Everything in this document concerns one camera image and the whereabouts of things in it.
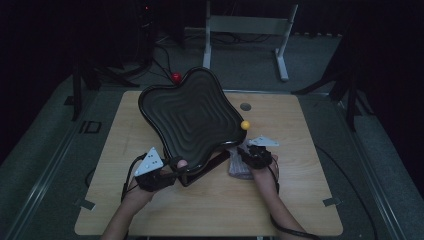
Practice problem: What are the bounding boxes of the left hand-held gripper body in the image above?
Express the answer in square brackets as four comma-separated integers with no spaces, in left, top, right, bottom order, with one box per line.
[133,146,178,193]

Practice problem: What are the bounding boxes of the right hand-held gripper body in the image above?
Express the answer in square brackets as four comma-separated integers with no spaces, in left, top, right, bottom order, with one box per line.
[243,134,280,170]

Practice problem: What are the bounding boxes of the striped grey cloth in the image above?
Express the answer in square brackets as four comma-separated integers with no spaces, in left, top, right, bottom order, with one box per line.
[227,139,256,181]

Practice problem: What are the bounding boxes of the black tray base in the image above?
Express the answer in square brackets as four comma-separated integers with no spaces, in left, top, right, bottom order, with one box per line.
[178,149,234,188]

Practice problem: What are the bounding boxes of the black wavy tray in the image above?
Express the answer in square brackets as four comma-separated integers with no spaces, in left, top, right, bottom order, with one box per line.
[137,66,248,174]

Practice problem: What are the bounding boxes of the person's right hand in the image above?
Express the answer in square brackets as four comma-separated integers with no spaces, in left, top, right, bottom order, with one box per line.
[251,154,280,193]

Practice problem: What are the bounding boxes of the person's left hand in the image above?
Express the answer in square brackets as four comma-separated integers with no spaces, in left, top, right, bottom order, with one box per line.
[124,165,179,209]

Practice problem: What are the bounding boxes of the black metal stand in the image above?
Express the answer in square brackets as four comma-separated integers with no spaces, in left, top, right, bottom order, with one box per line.
[291,31,376,133]
[63,61,141,123]

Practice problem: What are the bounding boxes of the white metal stand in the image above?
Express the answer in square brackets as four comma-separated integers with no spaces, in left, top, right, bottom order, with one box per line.
[184,0,299,82]

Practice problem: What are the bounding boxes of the dark device with red light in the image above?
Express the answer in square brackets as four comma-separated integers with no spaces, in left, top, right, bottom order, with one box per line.
[134,0,157,68]

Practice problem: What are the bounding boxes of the left hand-held gripper cable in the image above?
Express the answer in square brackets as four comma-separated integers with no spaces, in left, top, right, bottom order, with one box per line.
[120,152,148,203]

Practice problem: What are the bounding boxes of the hand-held gripper cable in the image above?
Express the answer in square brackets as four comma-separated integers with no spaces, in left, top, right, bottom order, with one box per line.
[268,156,322,240]
[120,152,148,203]

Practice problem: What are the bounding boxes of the black cable loop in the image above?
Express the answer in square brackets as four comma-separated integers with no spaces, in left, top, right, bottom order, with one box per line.
[85,168,97,188]

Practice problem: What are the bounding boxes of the right hand-held gripper cable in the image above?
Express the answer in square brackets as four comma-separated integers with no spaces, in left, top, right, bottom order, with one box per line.
[268,156,322,240]

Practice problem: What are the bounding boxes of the thin black cable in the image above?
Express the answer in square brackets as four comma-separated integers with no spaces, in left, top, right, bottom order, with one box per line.
[314,144,379,240]

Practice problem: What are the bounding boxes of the black floor cables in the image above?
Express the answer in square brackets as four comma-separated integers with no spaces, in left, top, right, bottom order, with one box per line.
[146,43,178,81]

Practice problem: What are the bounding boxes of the metal floor rail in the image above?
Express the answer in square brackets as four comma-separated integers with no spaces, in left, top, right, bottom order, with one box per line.
[3,84,101,240]
[334,98,408,240]

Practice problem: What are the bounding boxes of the black cables under white stand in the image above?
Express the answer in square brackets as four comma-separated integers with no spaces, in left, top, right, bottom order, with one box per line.
[213,32,273,46]

